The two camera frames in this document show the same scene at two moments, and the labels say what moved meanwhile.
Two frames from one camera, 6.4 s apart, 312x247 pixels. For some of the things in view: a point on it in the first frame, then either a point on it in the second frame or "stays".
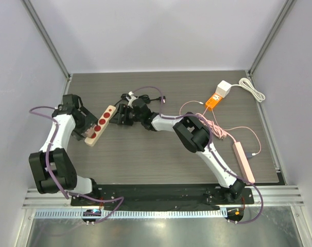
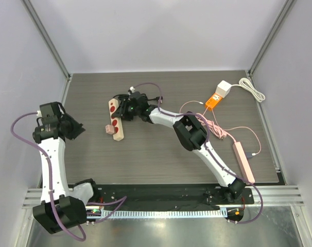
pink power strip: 243,162 stays
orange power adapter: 213,100 stays
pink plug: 89,131 → 109,129
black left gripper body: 81,126 → 73,127
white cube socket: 223,89 stays
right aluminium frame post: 285,12 stays
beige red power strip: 101,125 → 116,122
